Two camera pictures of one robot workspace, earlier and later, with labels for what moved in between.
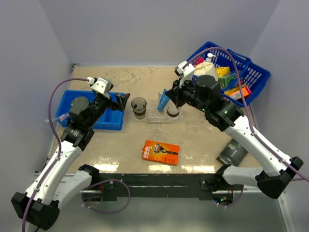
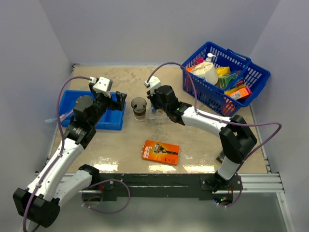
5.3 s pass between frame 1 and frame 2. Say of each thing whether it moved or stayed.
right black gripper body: moved
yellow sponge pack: stayed
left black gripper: stayed
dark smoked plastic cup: stayed
